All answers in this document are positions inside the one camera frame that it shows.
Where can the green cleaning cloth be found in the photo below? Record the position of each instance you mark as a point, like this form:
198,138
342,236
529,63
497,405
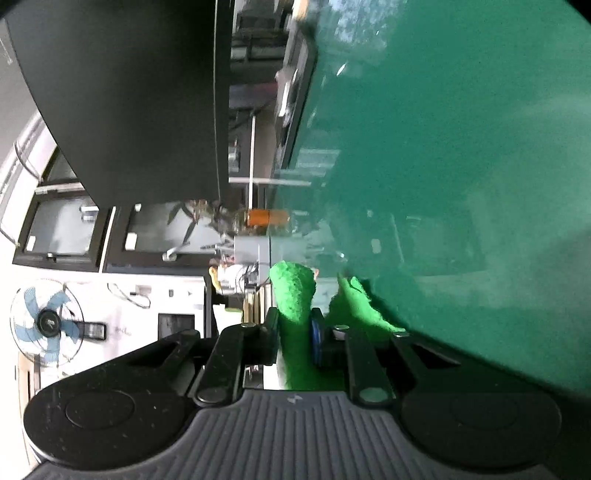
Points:
292,288

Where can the clear bottle with orange label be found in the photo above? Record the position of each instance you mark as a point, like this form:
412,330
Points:
256,217

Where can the small yellow object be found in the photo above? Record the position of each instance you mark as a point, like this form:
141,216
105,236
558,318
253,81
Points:
214,276

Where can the large black panel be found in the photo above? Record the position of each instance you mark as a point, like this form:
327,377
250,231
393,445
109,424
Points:
134,101

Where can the black framed window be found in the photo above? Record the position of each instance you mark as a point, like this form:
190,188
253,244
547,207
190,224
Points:
62,226
152,228

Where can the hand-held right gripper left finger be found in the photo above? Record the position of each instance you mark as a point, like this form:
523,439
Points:
273,334

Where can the potted plant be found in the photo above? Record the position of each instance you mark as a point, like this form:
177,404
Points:
190,217

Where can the wall fan with blue blades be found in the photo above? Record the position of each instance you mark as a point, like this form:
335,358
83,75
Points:
49,321

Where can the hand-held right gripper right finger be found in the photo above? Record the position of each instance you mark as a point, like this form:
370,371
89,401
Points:
316,336

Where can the small black screen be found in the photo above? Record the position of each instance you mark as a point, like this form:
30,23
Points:
176,325

